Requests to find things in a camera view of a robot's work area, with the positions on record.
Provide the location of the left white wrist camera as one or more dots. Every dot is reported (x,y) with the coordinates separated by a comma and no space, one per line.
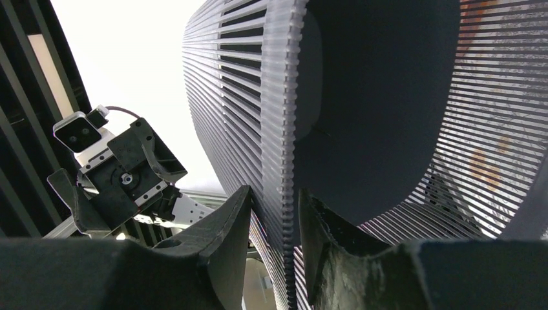
(85,136)

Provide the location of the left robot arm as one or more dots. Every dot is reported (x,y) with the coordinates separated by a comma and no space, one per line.
(130,176)

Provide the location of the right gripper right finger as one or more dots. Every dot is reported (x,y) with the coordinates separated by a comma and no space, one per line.
(345,268)

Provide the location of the grey waste bin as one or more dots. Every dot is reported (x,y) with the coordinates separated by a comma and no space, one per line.
(344,99)

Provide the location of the floral table mat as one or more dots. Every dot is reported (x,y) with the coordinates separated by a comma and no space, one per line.
(488,174)

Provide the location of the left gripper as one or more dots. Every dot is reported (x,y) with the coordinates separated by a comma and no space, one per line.
(134,181)

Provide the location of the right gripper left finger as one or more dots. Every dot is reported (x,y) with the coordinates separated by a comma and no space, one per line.
(202,267)

